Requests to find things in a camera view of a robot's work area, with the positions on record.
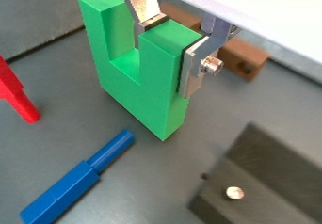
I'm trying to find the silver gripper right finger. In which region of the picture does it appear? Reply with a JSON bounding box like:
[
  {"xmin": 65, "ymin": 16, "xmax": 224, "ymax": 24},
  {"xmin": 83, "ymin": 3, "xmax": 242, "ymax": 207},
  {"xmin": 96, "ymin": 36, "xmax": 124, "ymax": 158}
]
[{"xmin": 179, "ymin": 13, "xmax": 238, "ymax": 98}]

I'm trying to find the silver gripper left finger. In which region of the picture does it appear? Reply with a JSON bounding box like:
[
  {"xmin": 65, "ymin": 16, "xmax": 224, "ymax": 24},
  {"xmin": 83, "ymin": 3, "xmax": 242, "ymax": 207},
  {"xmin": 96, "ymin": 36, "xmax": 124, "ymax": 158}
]
[{"xmin": 124, "ymin": 0, "xmax": 168, "ymax": 46}]

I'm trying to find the green U-shaped block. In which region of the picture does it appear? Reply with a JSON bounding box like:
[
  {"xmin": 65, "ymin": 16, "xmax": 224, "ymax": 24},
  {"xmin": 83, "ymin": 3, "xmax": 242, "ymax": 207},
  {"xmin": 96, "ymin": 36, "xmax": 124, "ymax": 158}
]
[{"xmin": 77, "ymin": 0, "xmax": 202, "ymax": 139}]

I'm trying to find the brown T-shaped block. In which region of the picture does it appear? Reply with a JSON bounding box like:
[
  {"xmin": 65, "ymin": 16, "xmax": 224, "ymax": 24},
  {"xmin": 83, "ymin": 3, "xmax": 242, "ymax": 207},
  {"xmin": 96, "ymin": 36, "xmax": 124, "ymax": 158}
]
[{"xmin": 160, "ymin": 3, "xmax": 269, "ymax": 82}]

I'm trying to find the red peg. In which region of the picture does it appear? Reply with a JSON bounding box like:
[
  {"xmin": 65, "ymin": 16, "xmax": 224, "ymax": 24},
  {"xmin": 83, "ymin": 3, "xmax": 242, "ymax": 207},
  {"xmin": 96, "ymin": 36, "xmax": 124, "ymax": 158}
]
[{"xmin": 0, "ymin": 56, "xmax": 40, "ymax": 123}]

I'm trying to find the blue peg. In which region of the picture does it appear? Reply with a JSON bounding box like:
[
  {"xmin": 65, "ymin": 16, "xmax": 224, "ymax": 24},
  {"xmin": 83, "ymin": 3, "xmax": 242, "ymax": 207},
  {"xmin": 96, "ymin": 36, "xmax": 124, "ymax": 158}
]
[{"xmin": 20, "ymin": 129, "xmax": 135, "ymax": 224}]

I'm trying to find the black angle bracket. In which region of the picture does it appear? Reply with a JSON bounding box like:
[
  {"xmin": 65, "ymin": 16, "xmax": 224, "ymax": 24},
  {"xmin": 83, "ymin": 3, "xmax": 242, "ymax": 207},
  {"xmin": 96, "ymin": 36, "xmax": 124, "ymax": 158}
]
[{"xmin": 188, "ymin": 123, "xmax": 322, "ymax": 224}]

